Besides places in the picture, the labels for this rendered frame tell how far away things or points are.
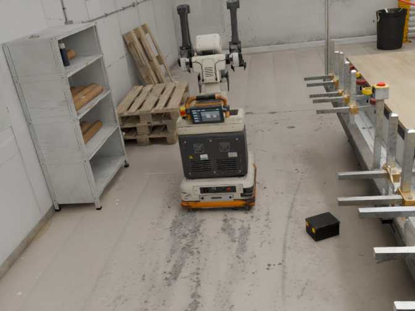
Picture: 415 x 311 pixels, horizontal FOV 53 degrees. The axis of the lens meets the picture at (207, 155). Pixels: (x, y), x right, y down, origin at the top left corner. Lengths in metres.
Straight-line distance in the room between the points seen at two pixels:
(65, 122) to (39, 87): 0.34
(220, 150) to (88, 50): 1.78
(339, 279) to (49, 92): 2.58
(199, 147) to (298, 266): 1.20
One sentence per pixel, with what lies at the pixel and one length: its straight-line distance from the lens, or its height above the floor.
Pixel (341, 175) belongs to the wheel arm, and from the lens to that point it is 2.23.
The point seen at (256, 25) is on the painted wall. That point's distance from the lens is 9.51.
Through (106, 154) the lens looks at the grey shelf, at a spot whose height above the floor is 0.16.
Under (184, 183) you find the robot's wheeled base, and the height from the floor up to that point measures 0.28.
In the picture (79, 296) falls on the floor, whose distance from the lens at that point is 3.06.
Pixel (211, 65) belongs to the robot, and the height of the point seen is 1.16.
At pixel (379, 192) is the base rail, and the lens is 2.41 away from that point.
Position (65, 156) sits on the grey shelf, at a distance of 3.79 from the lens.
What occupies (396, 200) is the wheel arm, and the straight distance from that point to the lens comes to 2.06.
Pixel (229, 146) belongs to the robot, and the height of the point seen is 0.58.
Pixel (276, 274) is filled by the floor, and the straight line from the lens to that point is 2.89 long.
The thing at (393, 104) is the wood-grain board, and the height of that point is 0.90.
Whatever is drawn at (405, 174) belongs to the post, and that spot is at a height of 0.96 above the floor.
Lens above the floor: 1.91
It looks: 25 degrees down
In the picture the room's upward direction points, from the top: 8 degrees counter-clockwise
